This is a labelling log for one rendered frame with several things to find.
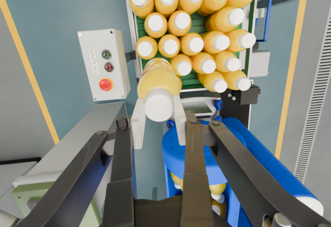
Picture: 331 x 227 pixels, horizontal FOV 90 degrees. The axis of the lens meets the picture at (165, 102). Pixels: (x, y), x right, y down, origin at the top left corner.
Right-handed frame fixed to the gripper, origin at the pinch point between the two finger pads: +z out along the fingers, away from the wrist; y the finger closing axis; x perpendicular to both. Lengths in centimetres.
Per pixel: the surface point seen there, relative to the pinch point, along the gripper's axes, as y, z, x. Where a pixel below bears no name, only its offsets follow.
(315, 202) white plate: 70, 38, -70
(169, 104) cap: 1.4, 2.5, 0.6
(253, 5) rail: 33, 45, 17
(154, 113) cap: -0.6, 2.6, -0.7
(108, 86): -15.0, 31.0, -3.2
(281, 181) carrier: 60, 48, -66
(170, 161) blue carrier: 1.3, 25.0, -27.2
